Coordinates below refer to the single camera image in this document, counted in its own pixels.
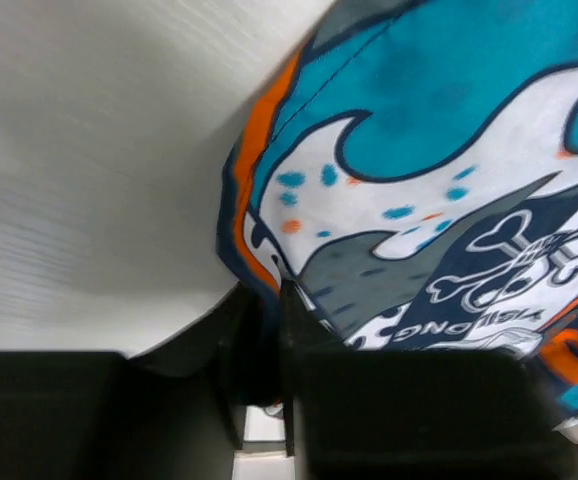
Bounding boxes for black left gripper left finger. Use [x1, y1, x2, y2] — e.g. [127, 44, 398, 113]
[0, 294, 257, 479]

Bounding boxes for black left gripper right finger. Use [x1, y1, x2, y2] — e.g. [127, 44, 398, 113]
[280, 282, 578, 479]

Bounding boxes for colourful patterned shorts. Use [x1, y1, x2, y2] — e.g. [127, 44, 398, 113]
[217, 1, 578, 432]

